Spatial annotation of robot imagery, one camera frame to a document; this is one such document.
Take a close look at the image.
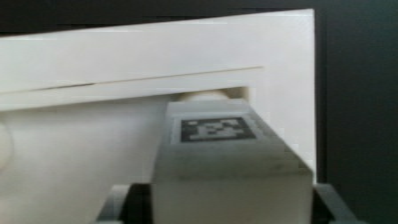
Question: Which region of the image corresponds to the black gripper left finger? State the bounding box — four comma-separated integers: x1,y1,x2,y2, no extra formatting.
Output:
93,183,153,224

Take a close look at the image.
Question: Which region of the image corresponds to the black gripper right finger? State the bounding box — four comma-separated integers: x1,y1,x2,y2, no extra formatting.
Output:
311,183,370,224

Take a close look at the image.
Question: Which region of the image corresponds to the white leg with tag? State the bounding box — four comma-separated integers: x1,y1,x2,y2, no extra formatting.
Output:
151,91,313,224

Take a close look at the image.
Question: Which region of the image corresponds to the white square tabletop with sockets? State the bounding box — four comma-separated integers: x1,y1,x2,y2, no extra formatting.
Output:
0,67,263,224

